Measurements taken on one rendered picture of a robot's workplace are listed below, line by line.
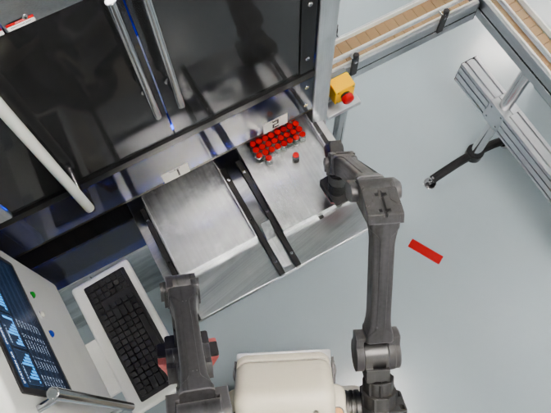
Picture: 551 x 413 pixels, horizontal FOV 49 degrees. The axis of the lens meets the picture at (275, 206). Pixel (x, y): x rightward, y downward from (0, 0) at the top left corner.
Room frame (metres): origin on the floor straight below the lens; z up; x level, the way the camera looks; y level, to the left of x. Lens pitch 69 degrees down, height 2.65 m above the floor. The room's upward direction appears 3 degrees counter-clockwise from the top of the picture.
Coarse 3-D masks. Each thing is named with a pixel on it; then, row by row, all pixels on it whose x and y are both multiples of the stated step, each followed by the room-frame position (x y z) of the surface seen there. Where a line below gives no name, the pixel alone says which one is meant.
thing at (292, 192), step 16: (304, 128) 0.95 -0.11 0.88; (304, 144) 0.89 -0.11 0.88; (320, 144) 0.88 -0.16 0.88; (256, 160) 0.84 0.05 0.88; (272, 160) 0.84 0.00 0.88; (288, 160) 0.83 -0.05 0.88; (304, 160) 0.83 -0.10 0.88; (320, 160) 0.83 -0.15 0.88; (256, 176) 0.78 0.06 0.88; (272, 176) 0.78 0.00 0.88; (288, 176) 0.78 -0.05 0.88; (304, 176) 0.77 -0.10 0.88; (320, 176) 0.77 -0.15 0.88; (272, 192) 0.73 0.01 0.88; (288, 192) 0.72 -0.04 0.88; (304, 192) 0.72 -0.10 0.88; (320, 192) 0.72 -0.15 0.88; (272, 208) 0.67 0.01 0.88; (288, 208) 0.67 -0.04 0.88; (304, 208) 0.66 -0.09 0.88; (320, 208) 0.66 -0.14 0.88; (288, 224) 0.61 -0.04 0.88
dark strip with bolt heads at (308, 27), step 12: (312, 0) 0.95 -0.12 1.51; (312, 12) 0.95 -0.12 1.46; (312, 24) 0.95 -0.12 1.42; (300, 36) 0.94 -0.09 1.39; (312, 36) 0.95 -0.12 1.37; (300, 48) 0.94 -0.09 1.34; (312, 48) 0.95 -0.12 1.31; (300, 60) 0.94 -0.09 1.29; (312, 60) 0.95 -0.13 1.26; (300, 72) 0.94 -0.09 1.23
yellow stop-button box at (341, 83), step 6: (336, 72) 1.06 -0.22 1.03; (342, 72) 1.06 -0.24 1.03; (336, 78) 1.04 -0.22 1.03; (342, 78) 1.04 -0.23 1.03; (348, 78) 1.04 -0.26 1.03; (330, 84) 1.02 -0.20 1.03; (336, 84) 1.01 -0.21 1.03; (342, 84) 1.01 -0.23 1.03; (348, 84) 1.01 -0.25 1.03; (354, 84) 1.01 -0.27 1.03; (330, 90) 1.01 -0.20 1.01; (336, 90) 0.99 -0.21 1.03; (342, 90) 0.99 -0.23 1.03; (348, 90) 1.00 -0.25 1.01; (330, 96) 1.01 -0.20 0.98; (336, 96) 0.99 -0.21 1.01; (342, 96) 0.99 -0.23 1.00; (336, 102) 0.99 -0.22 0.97
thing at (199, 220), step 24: (216, 168) 0.81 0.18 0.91; (168, 192) 0.75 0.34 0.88; (192, 192) 0.74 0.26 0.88; (216, 192) 0.74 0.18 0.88; (168, 216) 0.66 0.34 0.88; (192, 216) 0.66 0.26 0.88; (216, 216) 0.65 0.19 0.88; (240, 216) 0.65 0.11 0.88; (168, 240) 0.58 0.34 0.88; (192, 240) 0.58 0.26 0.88; (216, 240) 0.57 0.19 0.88; (240, 240) 0.57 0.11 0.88; (192, 264) 0.50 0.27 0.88
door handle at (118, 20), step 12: (108, 0) 0.71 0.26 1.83; (120, 12) 0.71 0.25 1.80; (120, 24) 0.70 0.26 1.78; (120, 36) 0.70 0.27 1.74; (132, 48) 0.70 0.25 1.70; (132, 60) 0.70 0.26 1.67; (144, 72) 0.71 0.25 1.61; (144, 84) 0.70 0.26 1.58; (144, 96) 0.70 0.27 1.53; (156, 108) 0.70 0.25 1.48
